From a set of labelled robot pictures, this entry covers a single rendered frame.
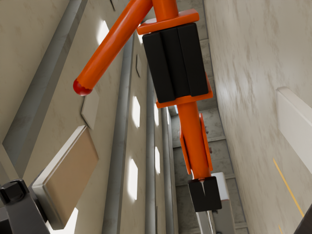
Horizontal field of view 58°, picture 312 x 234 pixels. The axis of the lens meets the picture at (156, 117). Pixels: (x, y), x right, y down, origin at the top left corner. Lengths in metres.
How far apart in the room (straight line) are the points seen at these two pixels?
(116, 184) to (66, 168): 7.33
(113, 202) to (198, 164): 6.94
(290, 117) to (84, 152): 0.13
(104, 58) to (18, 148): 3.84
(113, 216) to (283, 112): 6.95
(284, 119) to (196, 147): 0.16
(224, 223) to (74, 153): 0.26
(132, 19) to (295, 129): 0.20
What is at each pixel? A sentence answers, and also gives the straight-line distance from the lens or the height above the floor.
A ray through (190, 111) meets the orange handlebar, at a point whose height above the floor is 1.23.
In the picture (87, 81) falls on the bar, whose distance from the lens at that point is 0.33.
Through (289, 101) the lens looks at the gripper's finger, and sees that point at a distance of 0.17.
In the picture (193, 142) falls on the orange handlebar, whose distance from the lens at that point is 0.32.
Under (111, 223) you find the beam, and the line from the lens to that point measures 7.04.
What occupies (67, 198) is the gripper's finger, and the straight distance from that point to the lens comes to 0.17.
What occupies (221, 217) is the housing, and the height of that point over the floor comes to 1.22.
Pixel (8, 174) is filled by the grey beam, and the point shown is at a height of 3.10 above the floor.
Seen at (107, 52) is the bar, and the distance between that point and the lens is 0.32.
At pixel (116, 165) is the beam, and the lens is 7.83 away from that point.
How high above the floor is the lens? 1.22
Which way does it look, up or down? 10 degrees up
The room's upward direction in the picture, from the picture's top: 101 degrees counter-clockwise
